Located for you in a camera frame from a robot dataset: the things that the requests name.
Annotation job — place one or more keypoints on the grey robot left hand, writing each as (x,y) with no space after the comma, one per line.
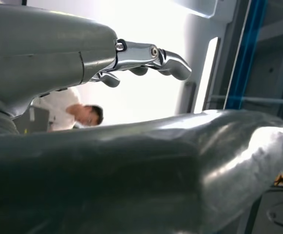
(107,177)

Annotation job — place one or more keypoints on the person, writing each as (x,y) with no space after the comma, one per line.
(58,106)

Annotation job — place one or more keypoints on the blue rail strip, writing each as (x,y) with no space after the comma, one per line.
(247,55)

